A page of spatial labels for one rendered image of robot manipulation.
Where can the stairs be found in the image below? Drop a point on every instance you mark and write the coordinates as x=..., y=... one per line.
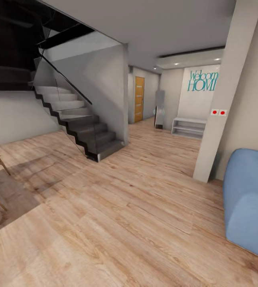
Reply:
x=33, y=34

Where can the standing mirror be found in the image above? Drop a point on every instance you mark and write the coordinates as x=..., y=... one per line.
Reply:
x=159, y=111

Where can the door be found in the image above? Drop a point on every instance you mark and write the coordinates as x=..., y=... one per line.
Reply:
x=139, y=96

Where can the sofa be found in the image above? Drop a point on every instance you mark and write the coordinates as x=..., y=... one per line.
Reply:
x=240, y=199

